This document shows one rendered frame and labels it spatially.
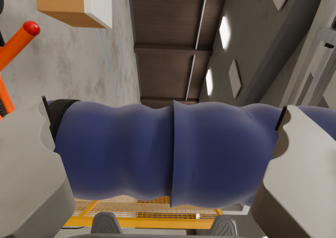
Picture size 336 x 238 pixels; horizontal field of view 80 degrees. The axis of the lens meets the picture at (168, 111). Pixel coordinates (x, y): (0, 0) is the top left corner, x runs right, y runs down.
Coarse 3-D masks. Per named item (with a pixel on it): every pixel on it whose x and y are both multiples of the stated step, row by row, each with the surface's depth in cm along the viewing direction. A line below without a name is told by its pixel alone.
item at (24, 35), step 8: (24, 24) 32; (32, 24) 32; (16, 32) 33; (24, 32) 32; (32, 32) 32; (16, 40) 33; (24, 40) 33; (8, 48) 33; (16, 48) 33; (0, 56) 34; (8, 56) 34; (0, 64) 35
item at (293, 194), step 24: (288, 120) 10; (288, 144) 8; (312, 144) 8; (288, 168) 7; (312, 168) 7; (264, 192) 6; (288, 192) 6; (312, 192) 6; (264, 216) 6; (288, 216) 6; (312, 216) 5
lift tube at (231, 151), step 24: (192, 120) 40; (216, 120) 39; (240, 120) 39; (264, 120) 40; (312, 120) 41; (192, 144) 37; (216, 144) 37; (240, 144) 37; (264, 144) 37; (192, 168) 36; (216, 168) 36; (240, 168) 36; (264, 168) 36; (216, 192) 37; (240, 192) 37
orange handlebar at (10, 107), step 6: (0, 78) 40; (0, 84) 40; (0, 90) 40; (6, 90) 41; (0, 96) 41; (6, 96) 41; (6, 102) 42; (6, 108) 42; (12, 108) 43; (0, 120) 40
